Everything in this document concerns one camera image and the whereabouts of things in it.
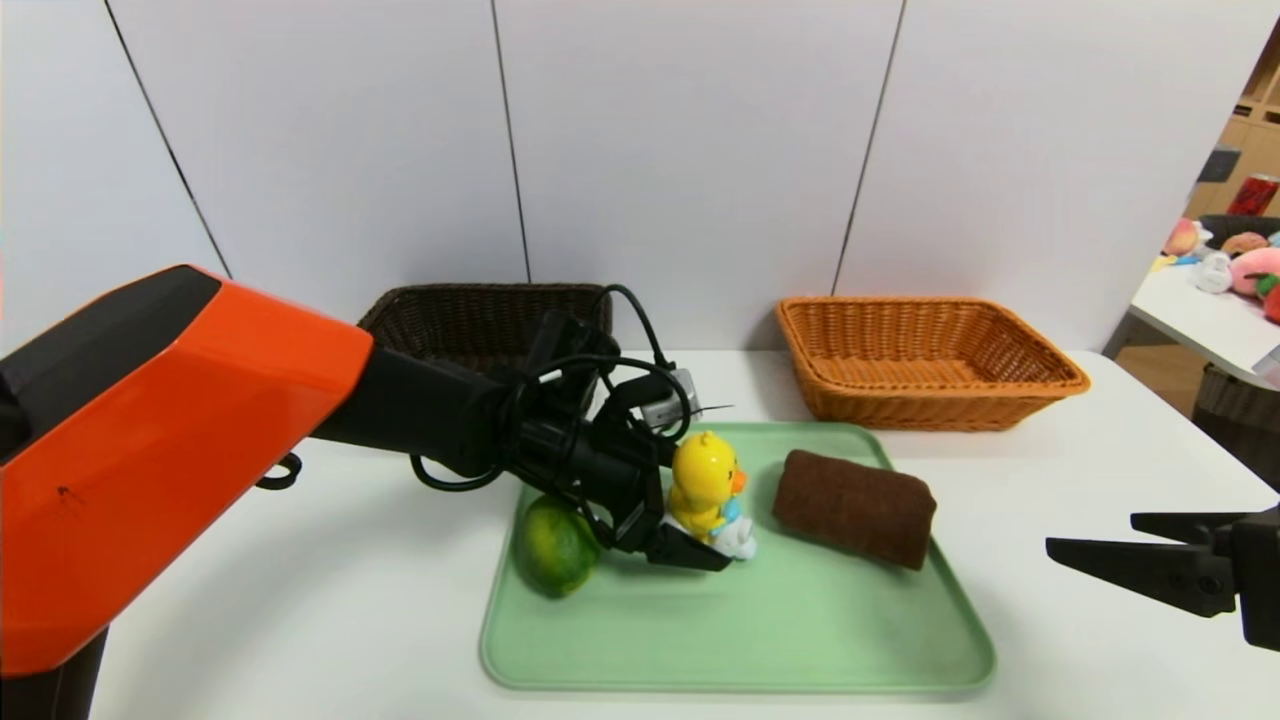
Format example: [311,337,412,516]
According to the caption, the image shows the white side table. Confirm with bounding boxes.
[1130,262,1280,393]

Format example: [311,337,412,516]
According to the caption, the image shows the orange wicker basket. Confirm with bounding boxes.
[777,296,1091,433]

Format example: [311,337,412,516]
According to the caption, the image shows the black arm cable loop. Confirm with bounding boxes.
[255,452,303,492]

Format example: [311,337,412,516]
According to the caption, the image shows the red drink can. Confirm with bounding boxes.
[1226,174,1280,219]

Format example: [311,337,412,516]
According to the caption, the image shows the black storage basket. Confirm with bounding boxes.
[1198,214,1280,253]

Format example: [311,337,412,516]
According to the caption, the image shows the large pink plush toy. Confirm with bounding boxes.
[1230,247,1280,301]

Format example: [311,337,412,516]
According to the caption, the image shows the dark brown wicker basket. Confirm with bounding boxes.
[357,283,614,426]

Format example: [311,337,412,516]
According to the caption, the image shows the light green plastic tray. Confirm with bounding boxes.
[480,420,997,694]

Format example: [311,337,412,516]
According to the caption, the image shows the dark wicker bin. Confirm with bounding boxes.
[1191,363,1280,491]

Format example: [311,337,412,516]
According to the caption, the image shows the brown towel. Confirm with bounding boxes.
[772,449,938,572]

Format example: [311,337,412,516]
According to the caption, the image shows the wooden shelf unit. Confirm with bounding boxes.
[1184,20,1280,221]

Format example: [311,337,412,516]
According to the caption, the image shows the green lime fruit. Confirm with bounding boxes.
[513,495,602,599]

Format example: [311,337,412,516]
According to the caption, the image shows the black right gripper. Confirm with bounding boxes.
[1045,503,1280,652]

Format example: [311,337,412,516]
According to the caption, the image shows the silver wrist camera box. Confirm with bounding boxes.
[640,368,703,429]

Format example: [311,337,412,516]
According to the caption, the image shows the yellow duck scooter toy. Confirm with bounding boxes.
[662,430,758,561]

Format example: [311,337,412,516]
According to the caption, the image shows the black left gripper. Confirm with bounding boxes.
[557,420,733,572]

